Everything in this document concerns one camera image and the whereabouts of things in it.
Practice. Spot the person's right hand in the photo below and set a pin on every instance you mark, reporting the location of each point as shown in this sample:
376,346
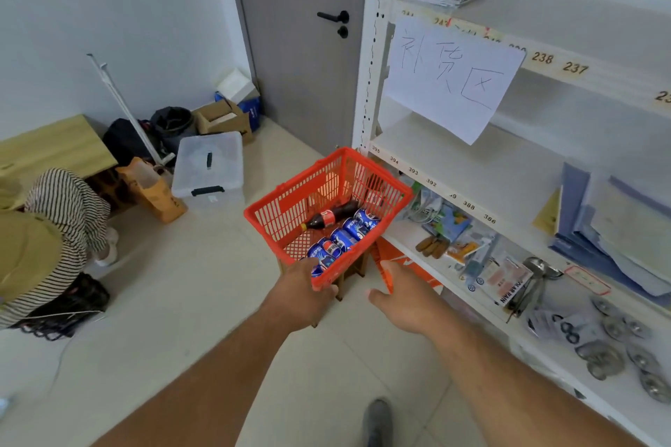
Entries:
414,305

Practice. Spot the person's left hand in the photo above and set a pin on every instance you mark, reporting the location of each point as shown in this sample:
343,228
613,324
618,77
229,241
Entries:
299,300

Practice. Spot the yellow paper bag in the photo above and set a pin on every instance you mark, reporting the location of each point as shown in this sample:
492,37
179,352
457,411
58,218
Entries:
157,198

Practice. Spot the white metal storage rack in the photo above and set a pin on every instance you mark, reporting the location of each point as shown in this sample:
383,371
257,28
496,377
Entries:
472,158

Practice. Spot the wooden table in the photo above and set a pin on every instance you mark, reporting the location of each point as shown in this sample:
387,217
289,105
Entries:
52,145

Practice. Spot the blue box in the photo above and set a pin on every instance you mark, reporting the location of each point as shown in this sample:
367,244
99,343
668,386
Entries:
251,109

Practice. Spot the brown cardboard box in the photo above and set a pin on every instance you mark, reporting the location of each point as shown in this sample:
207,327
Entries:
230,124

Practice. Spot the pile of blue cans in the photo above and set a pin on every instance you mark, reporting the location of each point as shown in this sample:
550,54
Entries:
343,239

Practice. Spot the cola bottle front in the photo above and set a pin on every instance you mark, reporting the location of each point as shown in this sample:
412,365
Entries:
327,219

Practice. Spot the black woven bag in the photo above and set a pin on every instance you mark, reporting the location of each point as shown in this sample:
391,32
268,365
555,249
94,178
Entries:
78,300

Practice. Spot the black bin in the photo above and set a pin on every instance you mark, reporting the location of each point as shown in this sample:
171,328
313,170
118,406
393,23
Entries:
173,122

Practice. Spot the person's right forearm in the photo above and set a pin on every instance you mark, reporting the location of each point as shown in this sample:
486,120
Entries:
524,394

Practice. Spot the clear plastic storage box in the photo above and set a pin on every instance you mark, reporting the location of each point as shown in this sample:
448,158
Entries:
220,164

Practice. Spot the blue green packets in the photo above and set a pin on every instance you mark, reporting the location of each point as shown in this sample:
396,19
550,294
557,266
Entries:
445,221

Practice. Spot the small brown pouch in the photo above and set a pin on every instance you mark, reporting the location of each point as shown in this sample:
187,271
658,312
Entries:
432,246

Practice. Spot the stack of blue folders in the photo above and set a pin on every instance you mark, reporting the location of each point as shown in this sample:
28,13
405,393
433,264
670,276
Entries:
576,221

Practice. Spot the white paper sign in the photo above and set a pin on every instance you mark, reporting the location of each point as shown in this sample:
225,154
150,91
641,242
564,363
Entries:
445,85

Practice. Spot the wooden stool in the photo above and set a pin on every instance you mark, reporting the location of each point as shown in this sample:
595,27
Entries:
361,267

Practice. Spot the metal spoon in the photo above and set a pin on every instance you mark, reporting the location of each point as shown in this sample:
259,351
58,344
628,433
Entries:
552,272
536,265

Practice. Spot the red plastic shopping basket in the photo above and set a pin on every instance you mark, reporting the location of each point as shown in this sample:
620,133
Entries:
288,202

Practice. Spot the white blister packet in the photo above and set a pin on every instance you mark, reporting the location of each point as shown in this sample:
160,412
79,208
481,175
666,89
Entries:
503,279

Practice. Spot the person's grey shoe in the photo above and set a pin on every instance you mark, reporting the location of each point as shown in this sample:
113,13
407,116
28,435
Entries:
377,425

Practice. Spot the person's left forearm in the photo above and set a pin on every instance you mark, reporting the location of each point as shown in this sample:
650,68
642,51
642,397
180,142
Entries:
209,389

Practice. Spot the white pole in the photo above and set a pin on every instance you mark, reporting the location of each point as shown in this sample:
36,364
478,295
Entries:
123,103

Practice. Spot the white box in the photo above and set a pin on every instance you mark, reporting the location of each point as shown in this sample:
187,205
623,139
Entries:
236,85

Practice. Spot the packet with black rings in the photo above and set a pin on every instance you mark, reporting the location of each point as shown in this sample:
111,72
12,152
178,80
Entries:
566,329

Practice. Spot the group of metal lids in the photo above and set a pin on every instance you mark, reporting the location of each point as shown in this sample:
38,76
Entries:
603,357

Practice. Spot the thin yellow booklet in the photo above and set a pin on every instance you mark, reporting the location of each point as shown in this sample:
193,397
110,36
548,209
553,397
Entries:
548,216

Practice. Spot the orange white bag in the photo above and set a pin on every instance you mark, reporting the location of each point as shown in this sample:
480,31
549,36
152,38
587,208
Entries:
414,266

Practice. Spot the grey door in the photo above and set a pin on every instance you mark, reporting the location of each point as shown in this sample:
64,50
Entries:
293,69

